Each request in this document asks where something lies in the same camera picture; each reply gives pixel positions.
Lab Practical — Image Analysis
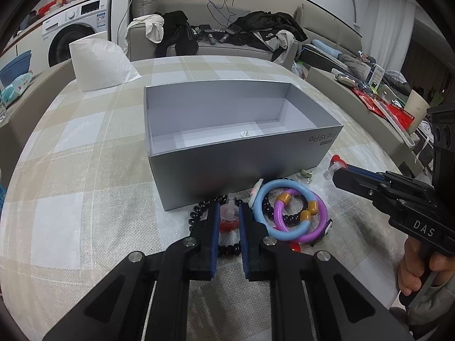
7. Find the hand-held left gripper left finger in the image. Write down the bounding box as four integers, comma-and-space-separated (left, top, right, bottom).
43, 202, 221, 341

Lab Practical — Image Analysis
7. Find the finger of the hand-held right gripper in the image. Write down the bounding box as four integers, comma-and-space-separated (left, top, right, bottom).
346, 164, 388, 181
332, 167, 392, 201

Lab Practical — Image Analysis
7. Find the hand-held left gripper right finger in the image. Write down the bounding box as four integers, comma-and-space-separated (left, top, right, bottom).
238, 202, 415, 341

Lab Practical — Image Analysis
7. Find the black bead bracelet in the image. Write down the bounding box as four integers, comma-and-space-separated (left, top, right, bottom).
188, 194, 243, 258

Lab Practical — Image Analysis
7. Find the light blue bangle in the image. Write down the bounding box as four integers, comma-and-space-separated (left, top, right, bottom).
254, 179, 322, 239

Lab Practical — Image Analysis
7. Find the purple bangle with orange beads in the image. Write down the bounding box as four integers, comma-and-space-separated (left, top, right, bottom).
273, 189, 328, 244

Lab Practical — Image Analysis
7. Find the dark purple bead bracelet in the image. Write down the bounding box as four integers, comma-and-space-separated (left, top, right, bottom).
262, 190, 310, 226

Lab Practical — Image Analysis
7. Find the grey cardboard box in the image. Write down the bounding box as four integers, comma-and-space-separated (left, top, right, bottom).
144, 81, 345, 213

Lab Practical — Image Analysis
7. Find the person's right forearm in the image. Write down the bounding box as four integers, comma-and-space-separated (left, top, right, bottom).
389, 279, 455, 336

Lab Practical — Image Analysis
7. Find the person's right hand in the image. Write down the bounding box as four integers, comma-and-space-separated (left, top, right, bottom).
397, 236, 452, 296

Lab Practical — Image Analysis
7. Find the white pink hair clip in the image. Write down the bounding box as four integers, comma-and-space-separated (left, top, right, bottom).
250, 179, 265, 211

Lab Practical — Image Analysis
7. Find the black white ornament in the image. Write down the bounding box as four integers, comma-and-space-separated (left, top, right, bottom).
309, 219, 334, 247

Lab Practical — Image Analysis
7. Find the red packet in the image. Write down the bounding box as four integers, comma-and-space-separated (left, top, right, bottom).
353, 89, 416, 134

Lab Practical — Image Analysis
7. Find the paper cup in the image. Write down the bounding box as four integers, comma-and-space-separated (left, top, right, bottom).
405, 89, 432, 136

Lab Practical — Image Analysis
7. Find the grey side ledge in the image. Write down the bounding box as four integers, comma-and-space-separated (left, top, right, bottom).
307, 67, 432, 175
0, 59, 76, 150

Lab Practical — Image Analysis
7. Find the metallic pouch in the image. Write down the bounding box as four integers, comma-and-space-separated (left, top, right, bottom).
334, 73, 358, 88

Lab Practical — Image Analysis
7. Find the white printed box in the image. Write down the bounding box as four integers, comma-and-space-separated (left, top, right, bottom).
370, 64, 386, 86

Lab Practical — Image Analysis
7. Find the light blue pillow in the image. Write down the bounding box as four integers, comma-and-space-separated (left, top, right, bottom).
311, 39, 342, 58

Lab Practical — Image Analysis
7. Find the white grey jacket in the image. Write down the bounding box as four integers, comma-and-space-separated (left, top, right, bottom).
254, 28, 300, 63

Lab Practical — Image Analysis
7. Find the black jacket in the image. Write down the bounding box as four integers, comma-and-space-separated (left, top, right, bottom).
227, 11, 308, 43

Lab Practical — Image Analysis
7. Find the grey sofa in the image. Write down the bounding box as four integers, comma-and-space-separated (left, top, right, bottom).
126, 3, 306, 69

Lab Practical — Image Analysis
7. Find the black garment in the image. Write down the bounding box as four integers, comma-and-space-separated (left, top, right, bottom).
154, 11, 200, 57

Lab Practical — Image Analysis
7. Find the white garment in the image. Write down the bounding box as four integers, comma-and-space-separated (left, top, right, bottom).
127, 14, 166, 44

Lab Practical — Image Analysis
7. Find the wet wipes pack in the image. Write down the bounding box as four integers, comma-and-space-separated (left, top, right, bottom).
0, 72, 34, 107

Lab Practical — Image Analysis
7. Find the white washing machine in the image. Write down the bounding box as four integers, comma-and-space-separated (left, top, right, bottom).
41, 0, 113, 68

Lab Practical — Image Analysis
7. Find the blue basin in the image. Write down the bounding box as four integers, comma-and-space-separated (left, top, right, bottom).
0, 50, 33, 84

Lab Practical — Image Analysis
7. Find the red box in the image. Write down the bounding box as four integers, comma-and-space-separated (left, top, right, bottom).
37, 0, 68, 15

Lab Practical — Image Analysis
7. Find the blue cable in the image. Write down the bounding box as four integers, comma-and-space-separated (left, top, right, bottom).
176, 0, 238, 32

